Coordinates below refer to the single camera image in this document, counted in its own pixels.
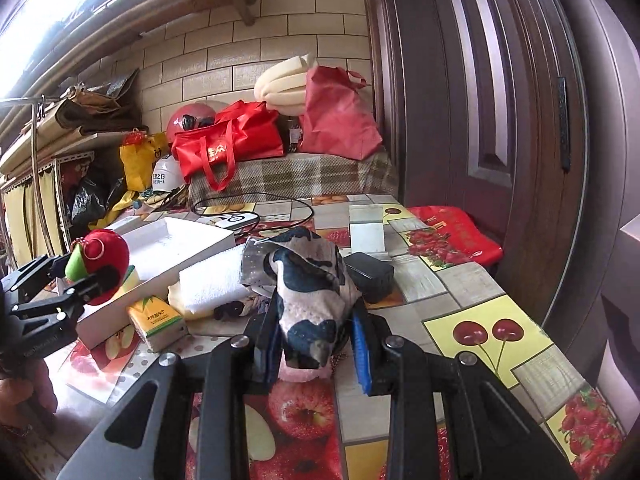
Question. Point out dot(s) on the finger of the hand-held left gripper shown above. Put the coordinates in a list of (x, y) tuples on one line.
[(85, 290), (37, 267)]

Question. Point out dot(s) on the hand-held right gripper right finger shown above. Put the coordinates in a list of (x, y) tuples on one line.
[(362, 362)]

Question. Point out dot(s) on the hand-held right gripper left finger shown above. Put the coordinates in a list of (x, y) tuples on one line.
[(266, 360)]

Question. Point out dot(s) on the pink fluffy sponge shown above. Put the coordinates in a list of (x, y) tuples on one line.
[(302, 372)]

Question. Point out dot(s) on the red plush apple toy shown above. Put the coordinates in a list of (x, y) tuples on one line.
[(107, 250)]

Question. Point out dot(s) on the teal white sponge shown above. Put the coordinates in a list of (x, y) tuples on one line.
[(155, 317)]

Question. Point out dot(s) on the cow print soft cloth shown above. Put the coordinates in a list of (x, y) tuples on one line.
[(305, 280)]

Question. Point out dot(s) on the pale yellow soft sponge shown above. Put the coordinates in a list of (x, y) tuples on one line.
[(177, 305)]

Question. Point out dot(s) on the white shallow box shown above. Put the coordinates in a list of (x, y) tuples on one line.
[(170, 245)]

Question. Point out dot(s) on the white foam sheet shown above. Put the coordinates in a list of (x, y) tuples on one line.
[(215, 277)]

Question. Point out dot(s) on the person's left hand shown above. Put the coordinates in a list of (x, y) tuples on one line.
[(35, 392)]

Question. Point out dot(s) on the yellow curtain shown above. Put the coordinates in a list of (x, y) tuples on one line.
[(22, 220)]

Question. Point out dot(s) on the small black item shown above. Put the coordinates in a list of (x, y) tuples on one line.
[(232, 310)]

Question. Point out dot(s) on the crumpled yellow plastic bag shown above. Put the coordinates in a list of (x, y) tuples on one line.
[(112, 215)]

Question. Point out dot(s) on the small black box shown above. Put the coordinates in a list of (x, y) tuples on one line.
[(372, 275)]

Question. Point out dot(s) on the black plastic bag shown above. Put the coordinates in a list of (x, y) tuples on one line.
[(95, 200)]

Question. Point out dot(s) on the curved metal pipe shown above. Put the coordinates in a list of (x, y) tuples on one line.
[(36, 160)]

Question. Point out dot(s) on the wooden shelf boards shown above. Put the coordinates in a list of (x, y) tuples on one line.
[(50, 140)]

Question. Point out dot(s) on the grey phone stand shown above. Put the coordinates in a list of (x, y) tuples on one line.
[(367, 232)]

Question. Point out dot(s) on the white helmet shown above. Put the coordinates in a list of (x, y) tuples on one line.
[(167, 175)]

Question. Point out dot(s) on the yellow shopping bag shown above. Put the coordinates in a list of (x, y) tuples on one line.
[(137, 157)]

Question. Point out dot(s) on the red printed cushion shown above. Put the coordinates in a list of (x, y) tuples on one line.
[(450, 235)]

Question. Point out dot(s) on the brown paper bags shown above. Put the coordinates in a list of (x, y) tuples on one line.
[(100, 105)]

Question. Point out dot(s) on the plaid blanket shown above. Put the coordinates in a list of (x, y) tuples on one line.
[(310, 175)]

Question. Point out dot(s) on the red helmet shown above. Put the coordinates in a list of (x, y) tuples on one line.
[(195, 112)]

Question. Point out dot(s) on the bright red tote bag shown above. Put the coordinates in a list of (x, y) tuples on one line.
[(235, 140)]

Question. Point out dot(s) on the light red fabric bag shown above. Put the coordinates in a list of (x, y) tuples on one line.
[(340, 115)]

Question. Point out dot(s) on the bright window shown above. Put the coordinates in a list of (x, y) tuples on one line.
[(75, 0)]

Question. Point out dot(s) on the cream foam roll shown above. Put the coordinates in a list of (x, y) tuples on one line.
[(282, 85)]

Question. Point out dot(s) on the brown wooden door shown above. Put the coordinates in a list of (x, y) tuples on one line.
[(450, 85)]

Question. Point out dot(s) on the black door hinge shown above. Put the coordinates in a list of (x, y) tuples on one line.
[(565, 125)]

